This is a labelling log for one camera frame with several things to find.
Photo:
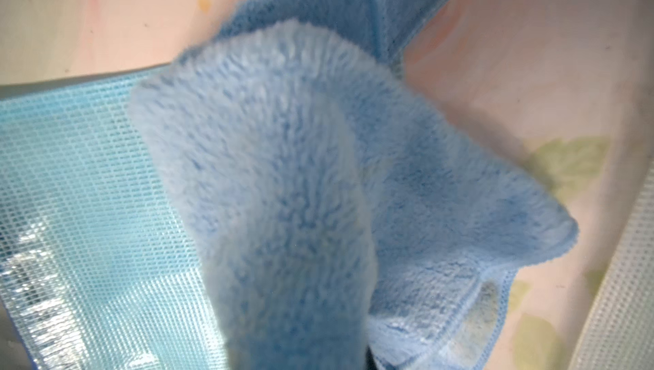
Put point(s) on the light blue cleaning cloth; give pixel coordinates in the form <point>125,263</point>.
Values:
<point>339,218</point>

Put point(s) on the blue mesh document bag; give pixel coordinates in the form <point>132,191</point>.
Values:
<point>97,271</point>

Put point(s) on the clear grey document bag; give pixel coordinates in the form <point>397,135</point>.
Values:
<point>618,333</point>

